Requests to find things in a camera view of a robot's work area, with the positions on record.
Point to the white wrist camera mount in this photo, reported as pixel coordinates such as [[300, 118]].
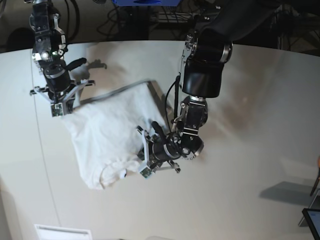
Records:
[[156, 155], [57, 100]]

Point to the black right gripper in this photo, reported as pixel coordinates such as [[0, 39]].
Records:
[[69, 104]]

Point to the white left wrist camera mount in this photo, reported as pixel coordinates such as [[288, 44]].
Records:
[[156, 155]]

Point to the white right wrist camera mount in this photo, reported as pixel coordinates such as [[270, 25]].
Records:
[[57, 100]]

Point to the white paper sheet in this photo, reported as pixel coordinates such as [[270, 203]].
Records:
[[46, 232]]

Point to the white T-shirt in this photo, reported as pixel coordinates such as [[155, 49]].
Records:
[[104, 133]]

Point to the tablet with grey stand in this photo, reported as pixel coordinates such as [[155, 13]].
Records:
[[311, 216]]

